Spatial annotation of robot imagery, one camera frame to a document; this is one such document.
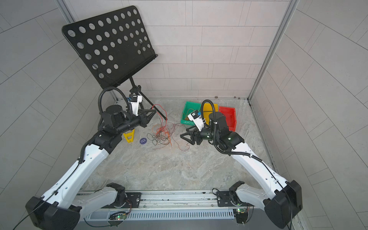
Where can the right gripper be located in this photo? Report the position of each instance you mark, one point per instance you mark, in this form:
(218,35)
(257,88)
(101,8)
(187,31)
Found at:
(195,133)

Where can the green plastic bin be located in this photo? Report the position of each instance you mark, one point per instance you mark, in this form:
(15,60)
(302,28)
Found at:
(189,108)

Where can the aluminium mounting rail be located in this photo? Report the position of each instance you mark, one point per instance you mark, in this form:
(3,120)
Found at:
(184,199)

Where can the right green circuit board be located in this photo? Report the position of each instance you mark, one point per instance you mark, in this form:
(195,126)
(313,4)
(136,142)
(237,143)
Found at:
(240,215)

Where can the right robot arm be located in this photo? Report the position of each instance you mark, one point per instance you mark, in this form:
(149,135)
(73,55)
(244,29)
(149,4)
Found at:
(232,144)

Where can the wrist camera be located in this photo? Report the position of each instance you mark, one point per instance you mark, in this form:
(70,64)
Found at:
(135,101)
(197,119)

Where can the green circuit board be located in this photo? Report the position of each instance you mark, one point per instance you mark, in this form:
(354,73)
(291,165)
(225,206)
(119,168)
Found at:
(119,216)
(240,215)

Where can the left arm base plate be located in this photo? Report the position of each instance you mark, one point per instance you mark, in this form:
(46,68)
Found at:
(130,199)

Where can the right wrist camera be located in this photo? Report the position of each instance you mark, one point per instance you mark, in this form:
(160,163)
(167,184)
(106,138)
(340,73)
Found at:
(197,119)

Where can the yellow plastic bin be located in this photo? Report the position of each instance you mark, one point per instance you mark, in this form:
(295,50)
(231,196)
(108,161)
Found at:
(207,108)

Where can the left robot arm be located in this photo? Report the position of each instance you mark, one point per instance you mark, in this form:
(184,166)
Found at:
(59,208)

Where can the red plastic bin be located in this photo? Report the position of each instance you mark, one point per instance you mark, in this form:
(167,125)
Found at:
(230,114)

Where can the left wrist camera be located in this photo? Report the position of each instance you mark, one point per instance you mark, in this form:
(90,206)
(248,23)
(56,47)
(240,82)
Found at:
(135,101)

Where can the black perforated music stand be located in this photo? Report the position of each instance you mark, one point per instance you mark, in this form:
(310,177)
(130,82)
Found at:
(114,46)

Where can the left green circuit board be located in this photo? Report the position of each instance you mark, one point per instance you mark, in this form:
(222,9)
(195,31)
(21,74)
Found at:
(119,216)

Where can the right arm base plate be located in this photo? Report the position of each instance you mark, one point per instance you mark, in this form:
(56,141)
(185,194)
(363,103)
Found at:
(224,199)

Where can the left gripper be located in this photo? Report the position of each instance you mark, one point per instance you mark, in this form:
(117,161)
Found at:
(143,120)

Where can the yellow triangular plastic block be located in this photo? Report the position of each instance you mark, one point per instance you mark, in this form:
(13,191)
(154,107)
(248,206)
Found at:
(129,136)

